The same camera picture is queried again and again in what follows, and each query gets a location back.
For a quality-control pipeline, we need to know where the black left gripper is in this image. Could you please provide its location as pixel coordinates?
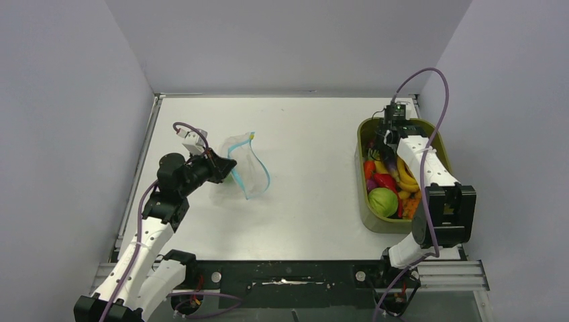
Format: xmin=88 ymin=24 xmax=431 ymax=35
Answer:
xmin=178 ymin=146 xmax=237 ymax=197

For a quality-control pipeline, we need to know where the clear zip top bag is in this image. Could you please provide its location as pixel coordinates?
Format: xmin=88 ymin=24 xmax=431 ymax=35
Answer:
xmin=221 ymin=131 xmax=271 ymax=200

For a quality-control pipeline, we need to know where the dark purple eggplant toy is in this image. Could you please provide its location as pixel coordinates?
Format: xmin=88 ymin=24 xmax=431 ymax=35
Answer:
xmin=382 ymin=152 xmax=400 ymax=182

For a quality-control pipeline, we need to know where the green custard apple toy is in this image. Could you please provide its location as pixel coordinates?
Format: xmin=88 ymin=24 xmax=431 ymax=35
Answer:
xmin=223 ymin=174 xmax=235 ymax=184

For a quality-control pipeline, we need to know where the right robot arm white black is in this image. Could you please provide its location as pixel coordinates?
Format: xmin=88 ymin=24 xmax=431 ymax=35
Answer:
xmin=376 ymin=118 xmax=477 ymax=286

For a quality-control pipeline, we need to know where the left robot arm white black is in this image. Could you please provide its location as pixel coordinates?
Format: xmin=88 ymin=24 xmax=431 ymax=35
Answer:
xmin=73 ymin=148 xmax=238 ymax=321

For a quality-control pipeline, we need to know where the olive green plastic tub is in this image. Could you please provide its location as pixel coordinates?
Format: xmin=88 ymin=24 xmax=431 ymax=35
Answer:
xmin=355 ymin=118 xmax=454 ymax=235

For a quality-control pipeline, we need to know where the orange carrot toy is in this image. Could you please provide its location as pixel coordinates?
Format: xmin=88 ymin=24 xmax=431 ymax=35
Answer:
xmin=363 ymin=154 xmax=376 ymax=180

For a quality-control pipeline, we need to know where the yellow banana bunch toy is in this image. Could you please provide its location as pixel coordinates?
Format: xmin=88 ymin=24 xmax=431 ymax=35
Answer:
xmin=396 ymin=157 xmax=420 ymax=193

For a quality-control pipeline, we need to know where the orange spiky fruit toy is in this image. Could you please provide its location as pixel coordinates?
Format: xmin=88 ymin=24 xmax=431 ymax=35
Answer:
xmin=402 ymin=198 xmax=421 ymax=220

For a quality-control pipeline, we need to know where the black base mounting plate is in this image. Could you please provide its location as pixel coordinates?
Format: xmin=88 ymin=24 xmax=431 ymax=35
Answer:
xmin=170 ymin=260 xmax=421 ymax=317

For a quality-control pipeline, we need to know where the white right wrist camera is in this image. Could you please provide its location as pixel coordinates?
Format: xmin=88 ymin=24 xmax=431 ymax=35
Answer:
xmin=384 ymin=102 xmax=407 ymax=123

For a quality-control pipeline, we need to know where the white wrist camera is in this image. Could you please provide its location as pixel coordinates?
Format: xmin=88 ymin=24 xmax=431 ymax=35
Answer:
xmin=384 ymin=102 xmax=407 ymax=123
xmin=178 ymin=129 xmax=208 ymax=155

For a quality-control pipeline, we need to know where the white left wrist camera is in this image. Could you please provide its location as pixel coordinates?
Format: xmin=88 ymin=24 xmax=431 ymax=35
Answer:
xmin=178 ymin=129 xmax=208 ymax=155

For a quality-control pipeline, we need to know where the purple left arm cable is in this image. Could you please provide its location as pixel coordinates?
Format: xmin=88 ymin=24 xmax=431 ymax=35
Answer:
xmin=97 ymin=121 xmax=211 ymax=322

